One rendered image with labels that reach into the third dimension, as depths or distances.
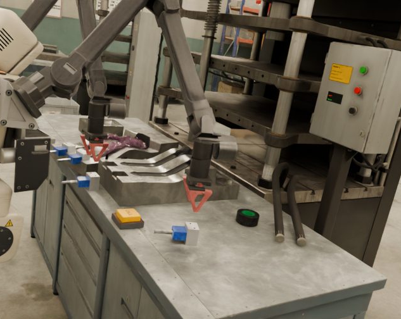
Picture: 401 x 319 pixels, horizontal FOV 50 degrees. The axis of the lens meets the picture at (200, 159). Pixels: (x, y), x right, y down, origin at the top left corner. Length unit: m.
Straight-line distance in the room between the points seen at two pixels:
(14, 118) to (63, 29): 7.52
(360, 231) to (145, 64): 4.01
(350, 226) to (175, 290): 1.53
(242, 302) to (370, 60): 1.08
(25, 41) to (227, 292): 0.85
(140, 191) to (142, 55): 4.40
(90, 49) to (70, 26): 7.45
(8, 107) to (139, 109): 4.84
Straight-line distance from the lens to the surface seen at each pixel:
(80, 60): 1.19
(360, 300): 1.47
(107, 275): 1.67
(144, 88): 5.91
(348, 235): 2.51
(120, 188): 1.52
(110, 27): 1.27
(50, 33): 8.65
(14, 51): 1.29
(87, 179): 1.63
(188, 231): 1.31
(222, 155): 1.24
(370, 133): 1.80
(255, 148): 2.46
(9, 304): 2.43
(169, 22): 1.33
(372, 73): 1.79
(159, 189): 1.56
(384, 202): 2.64
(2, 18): 1.29
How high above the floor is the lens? 1.41
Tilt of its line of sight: 16 degrees down
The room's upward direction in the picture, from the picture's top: 10 degrees clockwise
